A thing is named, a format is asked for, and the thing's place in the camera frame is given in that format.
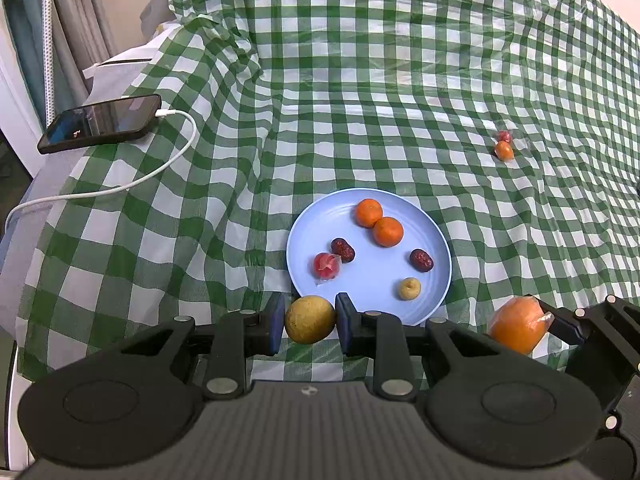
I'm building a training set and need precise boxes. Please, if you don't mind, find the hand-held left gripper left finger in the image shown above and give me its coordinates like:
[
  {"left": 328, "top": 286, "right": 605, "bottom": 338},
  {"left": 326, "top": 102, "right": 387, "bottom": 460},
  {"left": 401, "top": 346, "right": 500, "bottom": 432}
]
[{"left": 114, "top": 292, "right": 287, "bottom": 401}]

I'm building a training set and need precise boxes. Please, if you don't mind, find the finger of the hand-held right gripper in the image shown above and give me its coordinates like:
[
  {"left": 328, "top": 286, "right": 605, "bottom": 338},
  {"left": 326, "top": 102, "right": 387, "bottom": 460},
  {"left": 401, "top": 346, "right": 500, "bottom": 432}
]
[{"left": 536, "top": 296, "right": 621, "bottom": 348}]

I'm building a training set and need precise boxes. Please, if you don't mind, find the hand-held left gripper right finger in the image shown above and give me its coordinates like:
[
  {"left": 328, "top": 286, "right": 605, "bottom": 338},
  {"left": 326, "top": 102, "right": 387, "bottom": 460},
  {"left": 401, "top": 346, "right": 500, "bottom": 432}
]
[{"left": 335, "top": 291, "right": 501, "bottom": 401}]

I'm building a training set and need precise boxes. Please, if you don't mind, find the yellow-green round fruit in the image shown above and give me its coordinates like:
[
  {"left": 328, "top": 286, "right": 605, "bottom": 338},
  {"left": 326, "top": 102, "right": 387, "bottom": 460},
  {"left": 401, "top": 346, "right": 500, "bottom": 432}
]
[{"left": 284, "top": 295, "right": 337, "bottom": 345}]

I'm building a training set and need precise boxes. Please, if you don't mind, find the light blue plate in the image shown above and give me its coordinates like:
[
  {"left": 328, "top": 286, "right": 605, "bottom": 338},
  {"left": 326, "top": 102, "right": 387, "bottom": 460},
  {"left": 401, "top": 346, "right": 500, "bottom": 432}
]
[{"left": 286, "top": 187, "right": 453, "bottom": 329}]

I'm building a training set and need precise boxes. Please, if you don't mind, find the dark red jujube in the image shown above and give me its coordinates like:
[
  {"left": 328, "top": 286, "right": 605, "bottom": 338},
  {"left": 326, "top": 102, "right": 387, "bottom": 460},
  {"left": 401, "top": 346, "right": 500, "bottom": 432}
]
[
  {"left": 330, "top": 237, "right": 357, "bottom": 264},
  {"left": 409, "top": 248, "right": 437, "bottom": 274}
]

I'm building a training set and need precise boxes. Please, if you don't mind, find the green checked tablecloth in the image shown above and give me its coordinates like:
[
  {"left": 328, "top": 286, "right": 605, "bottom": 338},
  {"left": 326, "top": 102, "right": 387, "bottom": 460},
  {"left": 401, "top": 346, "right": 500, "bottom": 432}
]
[{"left": 15, "top": 0, "right": 640, "bottom": 383}]

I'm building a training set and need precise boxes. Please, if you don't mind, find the black smartphone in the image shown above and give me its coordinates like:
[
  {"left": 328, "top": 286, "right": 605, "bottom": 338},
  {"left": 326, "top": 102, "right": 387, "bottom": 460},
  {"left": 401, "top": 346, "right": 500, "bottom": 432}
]
[{"left": 37, "top": 93, "right": 163, "bottom": 156}]

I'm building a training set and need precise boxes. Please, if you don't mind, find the grey mattress cover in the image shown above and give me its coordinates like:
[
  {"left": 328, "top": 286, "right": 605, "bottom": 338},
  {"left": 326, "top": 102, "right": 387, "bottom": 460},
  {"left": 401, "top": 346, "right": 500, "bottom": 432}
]
[{"left": 0, "top": 152, "right": 88, "bottom": 341}]

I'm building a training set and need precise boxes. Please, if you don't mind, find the white bedsheet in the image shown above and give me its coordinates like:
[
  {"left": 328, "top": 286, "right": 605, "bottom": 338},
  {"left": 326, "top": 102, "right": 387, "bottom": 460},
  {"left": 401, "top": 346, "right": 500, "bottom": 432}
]
[{"left": 82, "top": 22, "right": 173, "bottom": 93}]

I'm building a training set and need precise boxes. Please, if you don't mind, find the grey curtain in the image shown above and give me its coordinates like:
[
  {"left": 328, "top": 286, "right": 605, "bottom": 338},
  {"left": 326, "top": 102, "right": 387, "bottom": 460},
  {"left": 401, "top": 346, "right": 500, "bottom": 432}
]
[{"left": 47, "top": 0, "right": 118, "bottom": 96}]

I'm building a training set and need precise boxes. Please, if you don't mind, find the teal curtain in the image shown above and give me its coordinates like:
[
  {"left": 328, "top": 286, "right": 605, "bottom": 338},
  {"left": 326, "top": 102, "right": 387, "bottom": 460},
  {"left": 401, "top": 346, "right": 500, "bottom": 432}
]
[{"left": 0, "top": 0, "right": 51, "bottom": 126}]

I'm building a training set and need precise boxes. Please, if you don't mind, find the white charging cable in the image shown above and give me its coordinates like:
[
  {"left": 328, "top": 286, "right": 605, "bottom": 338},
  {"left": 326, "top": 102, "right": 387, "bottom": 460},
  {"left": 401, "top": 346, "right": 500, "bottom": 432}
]
[{"left": 4, "top": 108, "right": 197, "bottom": 234}]

